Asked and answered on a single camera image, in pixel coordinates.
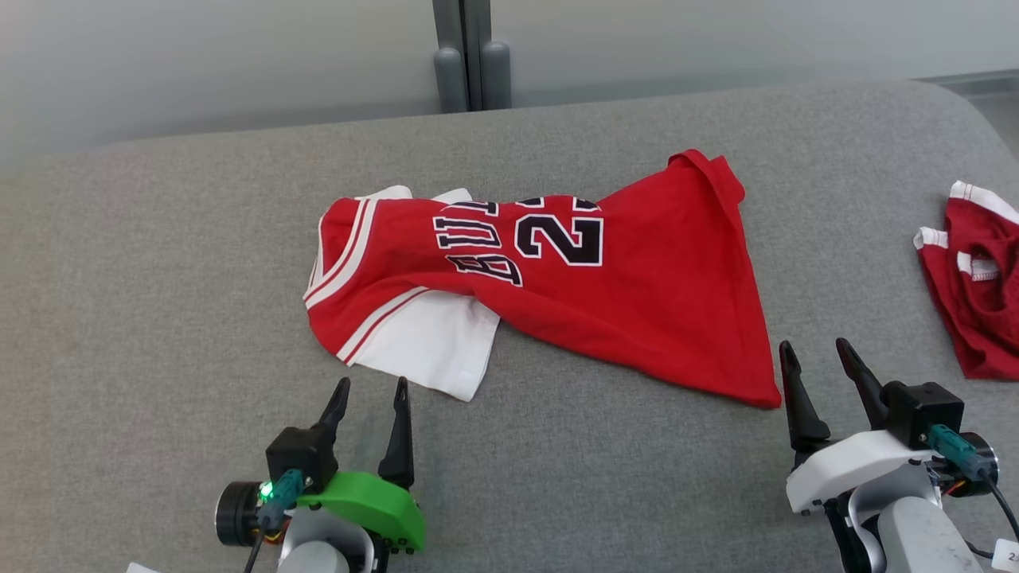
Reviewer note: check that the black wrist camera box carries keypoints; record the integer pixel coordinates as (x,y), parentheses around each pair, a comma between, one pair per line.
(301,458)
(923,414)

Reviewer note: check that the red shorts white stripes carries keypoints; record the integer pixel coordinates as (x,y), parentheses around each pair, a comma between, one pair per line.
(987,318)

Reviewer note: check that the grey rounded bumper post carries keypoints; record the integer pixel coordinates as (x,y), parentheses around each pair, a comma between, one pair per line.
(495,76)
(450,79)

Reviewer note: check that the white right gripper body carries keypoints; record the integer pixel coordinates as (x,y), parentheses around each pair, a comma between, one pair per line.
(844,469)

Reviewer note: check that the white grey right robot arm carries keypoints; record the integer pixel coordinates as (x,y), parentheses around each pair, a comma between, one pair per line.
(915,541)

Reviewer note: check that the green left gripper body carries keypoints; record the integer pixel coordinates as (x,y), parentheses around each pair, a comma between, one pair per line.
(374,501)

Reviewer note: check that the grey fabric sofa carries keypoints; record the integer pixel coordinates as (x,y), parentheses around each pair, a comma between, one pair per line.
(159,318)

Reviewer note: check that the grey metal floor rail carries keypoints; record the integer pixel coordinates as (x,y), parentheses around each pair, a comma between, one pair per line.
(979,79)

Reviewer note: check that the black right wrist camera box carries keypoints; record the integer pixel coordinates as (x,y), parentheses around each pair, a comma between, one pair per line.
(923,414)

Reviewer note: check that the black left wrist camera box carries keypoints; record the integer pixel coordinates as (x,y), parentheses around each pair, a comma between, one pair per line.
(301,458)

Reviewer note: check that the grey metal partition frame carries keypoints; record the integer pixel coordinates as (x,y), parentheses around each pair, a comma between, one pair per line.
(466,24)

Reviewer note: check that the red basketball jersey white sleeves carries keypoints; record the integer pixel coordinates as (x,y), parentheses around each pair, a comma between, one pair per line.
(637,278)

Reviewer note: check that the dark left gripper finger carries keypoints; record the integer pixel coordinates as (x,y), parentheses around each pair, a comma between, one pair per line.
(400,446)
(336,410)

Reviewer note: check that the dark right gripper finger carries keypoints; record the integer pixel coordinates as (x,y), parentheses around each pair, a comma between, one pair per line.
(864,378)
(800,414)

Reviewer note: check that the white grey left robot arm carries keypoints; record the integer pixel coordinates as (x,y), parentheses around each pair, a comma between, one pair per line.
(326,549)

